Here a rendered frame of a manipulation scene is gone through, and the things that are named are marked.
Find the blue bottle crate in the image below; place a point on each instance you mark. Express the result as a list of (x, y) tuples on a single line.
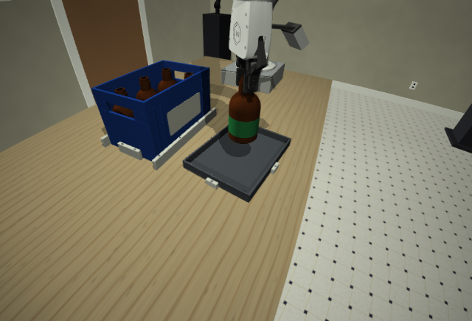
[(162, 118)]

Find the brown glass bottle with green label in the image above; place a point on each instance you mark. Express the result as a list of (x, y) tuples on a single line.
[(244, 116)]

